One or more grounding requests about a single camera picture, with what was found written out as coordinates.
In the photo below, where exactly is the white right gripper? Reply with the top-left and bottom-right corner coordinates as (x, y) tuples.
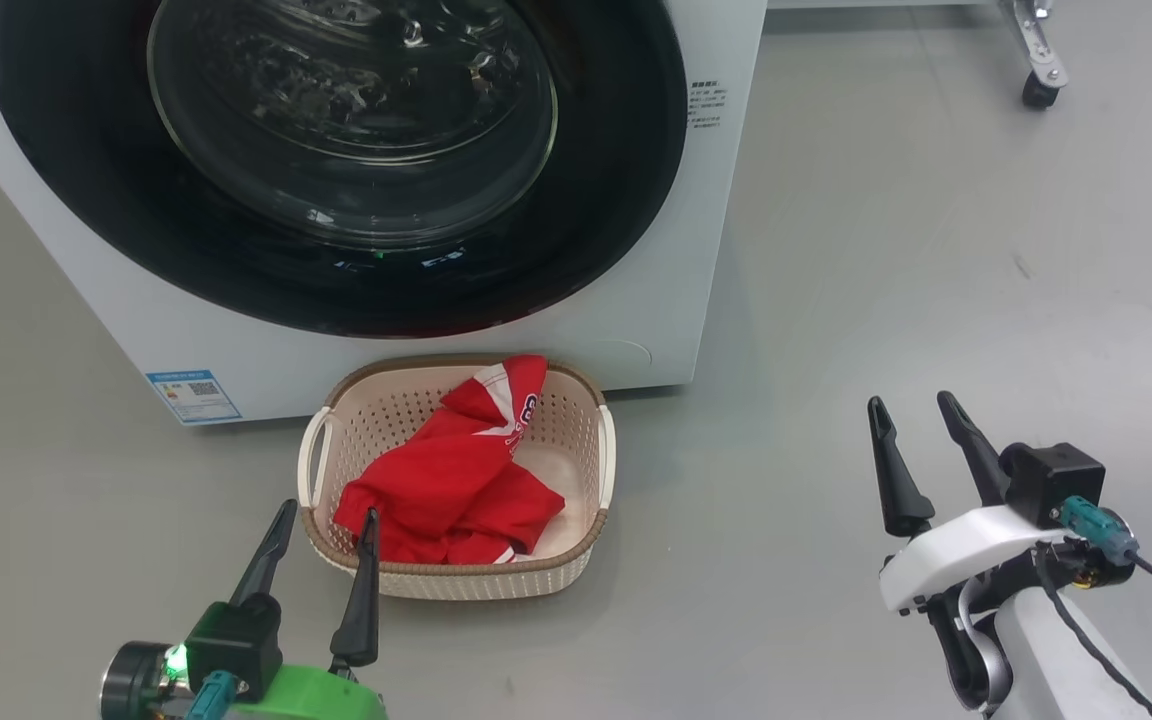
(867, 390), (1074, 615)

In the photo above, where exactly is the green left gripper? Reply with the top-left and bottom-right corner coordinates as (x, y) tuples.
(226, 499), (389, 720)

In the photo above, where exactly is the metal frame leg with caster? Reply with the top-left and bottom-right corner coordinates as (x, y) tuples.
(998, 0), (1071, 110)

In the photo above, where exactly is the white paper label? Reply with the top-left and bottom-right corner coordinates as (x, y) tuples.
(146, 370), (242, 426)

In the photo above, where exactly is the white front-load washing machine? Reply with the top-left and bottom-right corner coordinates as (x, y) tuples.
(0, 0), (769, 426)

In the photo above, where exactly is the left camera cable teal plug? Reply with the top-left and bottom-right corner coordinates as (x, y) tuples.
(183, 670), (241, 720)

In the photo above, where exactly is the red and white garment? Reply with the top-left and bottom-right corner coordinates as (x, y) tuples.
(333, 355), (567, 566)

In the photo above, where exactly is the black round glass washer door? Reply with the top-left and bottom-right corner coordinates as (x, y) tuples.
(0, 0), (689, 339)

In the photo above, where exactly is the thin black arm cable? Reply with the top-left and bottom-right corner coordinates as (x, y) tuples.
(1034, 545), (1152, 720)

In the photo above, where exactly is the right camera cable teal plug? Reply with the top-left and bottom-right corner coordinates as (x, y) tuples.
(1056, 497), (1152, 614)

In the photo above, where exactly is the camera cable teal plug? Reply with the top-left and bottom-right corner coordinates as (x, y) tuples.
(1056, 497), (1152, 614)
(183, 670), (241, 720)

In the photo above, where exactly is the cream perforated basket brown rim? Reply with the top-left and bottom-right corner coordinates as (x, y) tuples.
(298, 354), (618, 601)

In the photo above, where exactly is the white cabinet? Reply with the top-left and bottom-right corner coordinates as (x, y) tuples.
(768, 0), (1000, 10)

